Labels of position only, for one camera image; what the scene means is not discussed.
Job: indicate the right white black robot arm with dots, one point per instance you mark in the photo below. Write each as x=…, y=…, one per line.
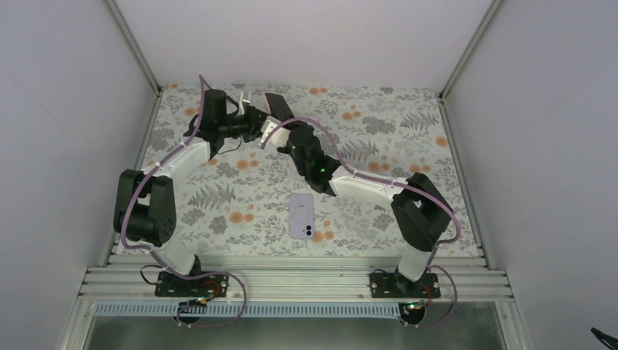
x=419, y=209

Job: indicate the aluminium corner post right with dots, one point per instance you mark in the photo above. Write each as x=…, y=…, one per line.
x=470, y=48

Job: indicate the lavender phone case with ring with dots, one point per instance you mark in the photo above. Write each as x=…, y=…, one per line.
x=301, y=216

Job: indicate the pink phone case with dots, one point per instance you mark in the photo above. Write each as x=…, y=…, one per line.
x=270, y=101

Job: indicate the aluminium rail base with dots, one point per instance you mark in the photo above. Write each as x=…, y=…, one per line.
x=301, y=279

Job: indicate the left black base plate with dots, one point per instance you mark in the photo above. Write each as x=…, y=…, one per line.
x=170, y=286

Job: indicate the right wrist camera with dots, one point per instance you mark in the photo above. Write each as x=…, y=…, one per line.
x=273, y=133

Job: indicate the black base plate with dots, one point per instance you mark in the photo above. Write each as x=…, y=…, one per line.
x=170, y=286
x=392, y=285

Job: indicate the floral patterned table mat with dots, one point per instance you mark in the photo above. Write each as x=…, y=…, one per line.
x=250, y=200

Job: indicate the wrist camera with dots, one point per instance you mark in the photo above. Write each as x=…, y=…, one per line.
x=273, y=133
x=244, y=102

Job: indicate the black smartphone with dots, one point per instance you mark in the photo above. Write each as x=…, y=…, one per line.
x=282, y=110

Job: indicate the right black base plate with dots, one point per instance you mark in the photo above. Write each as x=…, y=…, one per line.
x=392, y=285

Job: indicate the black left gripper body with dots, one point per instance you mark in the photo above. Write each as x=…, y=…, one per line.
x=251, y=127

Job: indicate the aluminium corner post left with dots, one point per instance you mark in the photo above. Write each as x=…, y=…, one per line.
x=133, y=46

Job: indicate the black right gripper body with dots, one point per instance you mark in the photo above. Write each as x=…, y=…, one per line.
x=297, y=123

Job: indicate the grey slotted cable duct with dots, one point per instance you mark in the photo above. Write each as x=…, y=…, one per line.
x=230, y=309

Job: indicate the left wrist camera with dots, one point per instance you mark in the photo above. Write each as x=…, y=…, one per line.
x=244, y=102

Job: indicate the aluminium corner post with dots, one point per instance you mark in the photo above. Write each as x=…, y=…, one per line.
x=133, y=46
x=470, y=48

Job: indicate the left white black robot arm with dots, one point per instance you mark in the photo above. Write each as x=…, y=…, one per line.
x=145, y=208

